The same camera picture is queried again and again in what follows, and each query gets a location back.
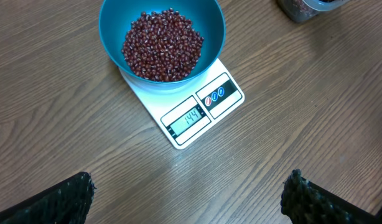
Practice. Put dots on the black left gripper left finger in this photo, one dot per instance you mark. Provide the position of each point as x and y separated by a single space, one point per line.
66 202

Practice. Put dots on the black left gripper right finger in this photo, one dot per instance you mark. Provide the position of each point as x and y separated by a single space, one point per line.
306 203

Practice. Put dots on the red beans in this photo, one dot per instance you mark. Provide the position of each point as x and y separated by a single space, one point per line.
172 41

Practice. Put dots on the white kitchen scale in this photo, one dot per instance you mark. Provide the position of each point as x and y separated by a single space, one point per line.
185 111

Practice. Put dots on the blue bowl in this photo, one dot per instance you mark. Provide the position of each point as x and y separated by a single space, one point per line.
116 17

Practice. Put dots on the clear plastic container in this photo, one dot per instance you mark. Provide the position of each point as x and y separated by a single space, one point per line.
303 10

